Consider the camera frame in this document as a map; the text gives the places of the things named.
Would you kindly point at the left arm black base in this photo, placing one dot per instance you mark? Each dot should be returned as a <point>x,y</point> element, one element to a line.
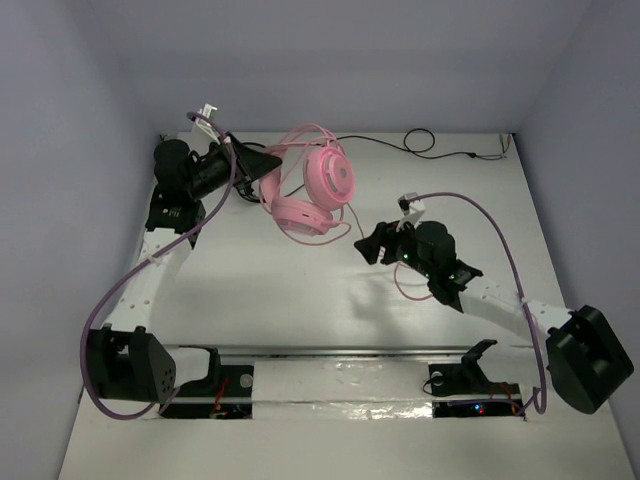
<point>224,393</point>

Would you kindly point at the black white striped headphones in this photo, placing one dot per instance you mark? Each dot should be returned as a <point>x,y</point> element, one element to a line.
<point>244,188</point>

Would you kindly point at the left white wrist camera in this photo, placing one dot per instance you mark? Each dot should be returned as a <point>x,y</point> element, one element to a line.
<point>202,131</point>

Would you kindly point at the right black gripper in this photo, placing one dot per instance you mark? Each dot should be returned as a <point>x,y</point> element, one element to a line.
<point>371,247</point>

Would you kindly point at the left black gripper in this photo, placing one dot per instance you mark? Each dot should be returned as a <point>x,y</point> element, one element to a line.
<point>240,160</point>

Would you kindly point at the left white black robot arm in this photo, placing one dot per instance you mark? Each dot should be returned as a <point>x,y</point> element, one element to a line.
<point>171,231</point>

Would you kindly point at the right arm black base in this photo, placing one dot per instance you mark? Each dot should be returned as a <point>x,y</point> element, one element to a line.
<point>462,390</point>

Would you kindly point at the metal base rail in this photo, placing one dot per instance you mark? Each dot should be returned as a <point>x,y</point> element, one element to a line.
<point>340,352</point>

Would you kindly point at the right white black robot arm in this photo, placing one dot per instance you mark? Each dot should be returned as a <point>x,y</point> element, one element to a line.
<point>576,352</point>

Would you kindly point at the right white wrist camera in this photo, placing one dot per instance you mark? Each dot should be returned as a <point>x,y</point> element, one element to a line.
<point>412,209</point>

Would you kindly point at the pink over-ear headphones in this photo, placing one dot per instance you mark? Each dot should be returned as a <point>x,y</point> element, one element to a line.
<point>329,182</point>

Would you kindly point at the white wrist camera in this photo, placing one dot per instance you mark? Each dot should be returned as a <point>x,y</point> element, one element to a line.
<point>412,209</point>
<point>202,131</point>

